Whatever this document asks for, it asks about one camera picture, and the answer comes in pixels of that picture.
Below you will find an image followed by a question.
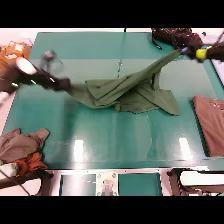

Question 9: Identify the green T-shirt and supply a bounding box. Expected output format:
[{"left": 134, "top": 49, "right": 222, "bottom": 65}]
[{"left": 66, "top": 49, "right": 183, "bottom": 116}]

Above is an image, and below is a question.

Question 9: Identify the red-brown garment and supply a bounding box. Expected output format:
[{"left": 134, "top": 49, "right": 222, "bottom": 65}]
[{"left": 192, "top": 95, "right": 224, "bottom": 158}]

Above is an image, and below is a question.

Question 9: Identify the silver frame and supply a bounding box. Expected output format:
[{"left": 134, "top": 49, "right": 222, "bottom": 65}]
[{"left": 43, "top": 167, "right": 224, "bottom": 197}]

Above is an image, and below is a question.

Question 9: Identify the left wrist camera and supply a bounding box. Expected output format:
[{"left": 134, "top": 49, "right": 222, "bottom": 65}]
[{"left": 40, "top": 49, "right": 65, "bottom": 75}]

